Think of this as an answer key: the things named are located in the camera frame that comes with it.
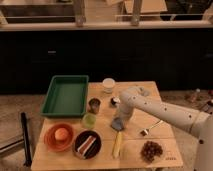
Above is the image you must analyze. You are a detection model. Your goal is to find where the blue sponge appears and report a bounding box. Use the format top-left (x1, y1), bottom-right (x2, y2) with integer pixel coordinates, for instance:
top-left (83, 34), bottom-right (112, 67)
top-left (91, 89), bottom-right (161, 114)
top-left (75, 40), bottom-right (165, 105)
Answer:
top-left (111, 118), bottom-right (124, 131)

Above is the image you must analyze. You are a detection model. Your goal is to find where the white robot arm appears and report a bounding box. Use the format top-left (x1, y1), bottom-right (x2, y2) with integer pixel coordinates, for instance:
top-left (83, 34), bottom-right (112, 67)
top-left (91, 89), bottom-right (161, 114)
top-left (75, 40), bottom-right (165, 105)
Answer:
top-left (116, 86), bottom-right (213, 171)

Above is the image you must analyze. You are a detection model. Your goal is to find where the green plastic tray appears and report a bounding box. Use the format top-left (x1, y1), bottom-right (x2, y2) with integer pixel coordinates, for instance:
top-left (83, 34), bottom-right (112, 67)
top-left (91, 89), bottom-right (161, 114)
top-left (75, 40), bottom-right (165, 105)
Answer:
top-left (42, 75), bottom-right (89, 118)

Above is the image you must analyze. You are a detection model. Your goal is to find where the grey cloth piece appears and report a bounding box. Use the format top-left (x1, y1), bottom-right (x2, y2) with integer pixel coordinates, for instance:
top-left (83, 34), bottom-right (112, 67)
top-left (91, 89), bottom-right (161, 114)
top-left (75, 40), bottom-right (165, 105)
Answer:
top-left (140, 88), bottom-right (150, 97)

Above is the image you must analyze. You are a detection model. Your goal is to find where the metal fork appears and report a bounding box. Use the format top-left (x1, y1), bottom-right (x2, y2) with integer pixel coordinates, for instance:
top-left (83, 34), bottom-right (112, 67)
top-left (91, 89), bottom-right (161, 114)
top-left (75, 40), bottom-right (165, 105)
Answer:
top-left (140, 120), bottom-right (163, 136)

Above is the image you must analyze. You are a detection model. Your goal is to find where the white cup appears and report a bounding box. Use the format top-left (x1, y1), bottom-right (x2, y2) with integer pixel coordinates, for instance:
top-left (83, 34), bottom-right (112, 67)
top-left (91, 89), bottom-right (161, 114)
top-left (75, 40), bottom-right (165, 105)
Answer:
top-left (102, 78), bottom-right (115, 93)

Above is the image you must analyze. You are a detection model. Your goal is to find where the yellow banana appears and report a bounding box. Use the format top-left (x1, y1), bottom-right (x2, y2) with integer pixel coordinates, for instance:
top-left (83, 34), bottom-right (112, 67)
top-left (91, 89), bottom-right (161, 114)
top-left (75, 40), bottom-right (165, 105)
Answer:
top-left (112, 131), bottom-right (122, 158)

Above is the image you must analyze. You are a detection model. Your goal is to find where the green cup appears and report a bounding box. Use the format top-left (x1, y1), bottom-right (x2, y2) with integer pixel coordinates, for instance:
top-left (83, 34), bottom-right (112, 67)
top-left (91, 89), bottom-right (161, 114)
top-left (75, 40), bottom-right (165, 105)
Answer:
top-left (82, 113), bottom-right (96, 129)

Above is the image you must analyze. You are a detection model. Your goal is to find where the bunch of dark grapes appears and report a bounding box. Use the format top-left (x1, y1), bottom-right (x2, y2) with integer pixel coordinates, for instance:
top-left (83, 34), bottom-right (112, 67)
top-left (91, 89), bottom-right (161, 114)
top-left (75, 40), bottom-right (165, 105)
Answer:
top-left (141, 141), bottom-right (163, 163)

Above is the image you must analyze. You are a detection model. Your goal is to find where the bacon strips toy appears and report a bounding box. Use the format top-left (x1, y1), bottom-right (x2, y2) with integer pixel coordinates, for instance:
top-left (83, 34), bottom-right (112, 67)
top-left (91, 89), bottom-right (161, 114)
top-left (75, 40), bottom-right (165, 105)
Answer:
top-left (77, 136), bottom-right (96, 155)

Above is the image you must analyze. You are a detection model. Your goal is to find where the dark bowl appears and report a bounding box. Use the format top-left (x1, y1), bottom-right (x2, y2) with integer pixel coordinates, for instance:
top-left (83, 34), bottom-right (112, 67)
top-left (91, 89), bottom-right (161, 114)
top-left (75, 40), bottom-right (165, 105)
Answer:
top-left (74, 130), bottom-right (102, 159)

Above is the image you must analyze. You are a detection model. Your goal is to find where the orange fruit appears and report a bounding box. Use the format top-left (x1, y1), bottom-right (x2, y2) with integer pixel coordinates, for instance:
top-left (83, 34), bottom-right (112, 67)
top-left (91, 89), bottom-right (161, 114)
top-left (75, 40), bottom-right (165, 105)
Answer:
top-left (55, 128), bottom-right (68, 141)

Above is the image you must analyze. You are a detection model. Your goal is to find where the orange bowl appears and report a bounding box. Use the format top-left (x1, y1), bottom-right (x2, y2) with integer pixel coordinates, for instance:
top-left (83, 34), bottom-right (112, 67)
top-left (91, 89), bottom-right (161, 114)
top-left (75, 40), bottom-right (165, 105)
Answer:
top-left (44, 123), bottom-right (74, 152)

